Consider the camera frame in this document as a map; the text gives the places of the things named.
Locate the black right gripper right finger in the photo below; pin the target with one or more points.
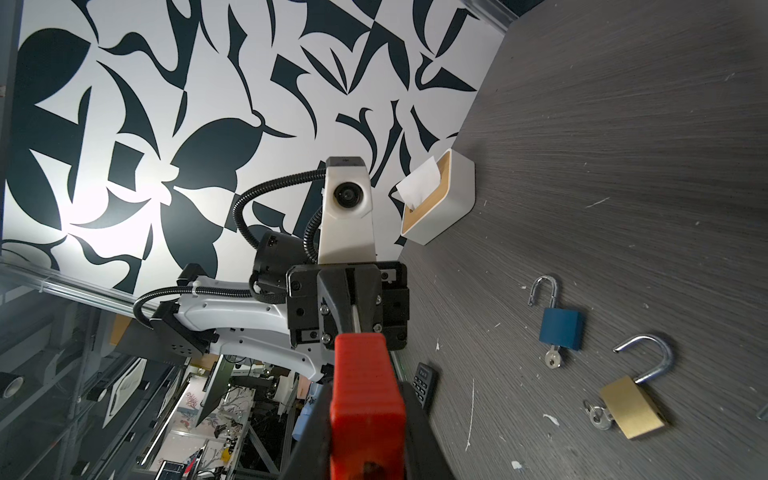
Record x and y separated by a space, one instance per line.
424 458

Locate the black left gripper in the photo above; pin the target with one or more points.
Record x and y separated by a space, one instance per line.
324 301

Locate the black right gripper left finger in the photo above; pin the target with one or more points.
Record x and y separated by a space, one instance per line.
310 459

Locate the red padlock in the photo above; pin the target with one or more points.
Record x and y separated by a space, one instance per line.
367 412

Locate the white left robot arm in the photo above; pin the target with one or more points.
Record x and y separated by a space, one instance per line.
201 315

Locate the black remote control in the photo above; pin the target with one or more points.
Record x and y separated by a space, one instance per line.
424 383

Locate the blue padlock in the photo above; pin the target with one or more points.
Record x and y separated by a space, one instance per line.
560 328

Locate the brass padlock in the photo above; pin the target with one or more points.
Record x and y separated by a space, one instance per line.
625 402

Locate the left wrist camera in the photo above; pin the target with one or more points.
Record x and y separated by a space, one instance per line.
346 230

